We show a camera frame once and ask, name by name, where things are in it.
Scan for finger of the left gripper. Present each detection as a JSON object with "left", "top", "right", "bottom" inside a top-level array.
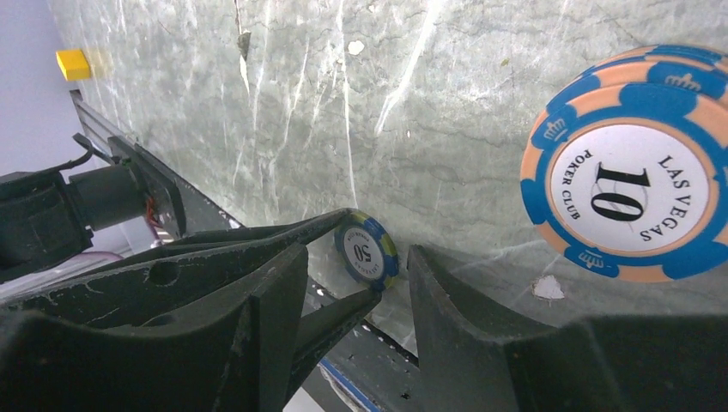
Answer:
[
  {"left": 286, "top": 290, "right": 381, "bottom": 401},
  {"left": 1, "top": 208, "right": 353, "bottom": 310}
]

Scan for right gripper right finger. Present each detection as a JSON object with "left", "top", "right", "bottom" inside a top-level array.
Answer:
[{"left": 407, "top": 245, "right": 727, "bottom": 411}]

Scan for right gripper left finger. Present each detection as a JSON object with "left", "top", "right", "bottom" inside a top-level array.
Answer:
[{"left": 1, "top": 244, "right": 308, "bottom": 411}]

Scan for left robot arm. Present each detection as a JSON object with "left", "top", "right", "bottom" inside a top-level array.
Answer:
[{"left": 1, "top": 163, "right": 381, "bottom": 411}]

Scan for small yellow object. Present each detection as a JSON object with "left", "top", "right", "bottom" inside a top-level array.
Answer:
[{"left": 55, "top": 49, "right": 93, "bottom": 82}]

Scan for black base frame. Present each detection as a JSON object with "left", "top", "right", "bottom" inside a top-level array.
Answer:
[{"left": 65, "top": 92, "right": 424, "bottom": 411}]

